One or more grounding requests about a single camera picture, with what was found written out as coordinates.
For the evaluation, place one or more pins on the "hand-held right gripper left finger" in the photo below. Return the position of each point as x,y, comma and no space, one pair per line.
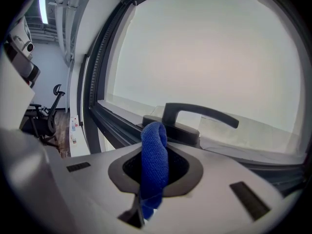
92,179

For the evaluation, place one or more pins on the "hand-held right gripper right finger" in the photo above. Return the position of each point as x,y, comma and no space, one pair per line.
214,191

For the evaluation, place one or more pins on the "blue cleaning cloth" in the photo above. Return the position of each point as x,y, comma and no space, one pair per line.
154,160

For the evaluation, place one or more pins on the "orange-label plastic bottle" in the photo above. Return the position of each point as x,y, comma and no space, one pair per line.
74,140

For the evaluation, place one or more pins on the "blue-label plastic bottle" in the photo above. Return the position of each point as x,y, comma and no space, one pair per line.
72,125

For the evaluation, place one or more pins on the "black office chair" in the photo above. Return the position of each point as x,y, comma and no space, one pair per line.
51,121

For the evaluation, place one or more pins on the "grey ceiling pipes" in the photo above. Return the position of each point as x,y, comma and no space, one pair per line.
63,21

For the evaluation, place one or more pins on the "ceiling light strip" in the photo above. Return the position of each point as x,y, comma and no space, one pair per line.
43,8

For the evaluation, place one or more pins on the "wall-mounted camera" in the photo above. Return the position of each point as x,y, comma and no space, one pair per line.
29,47

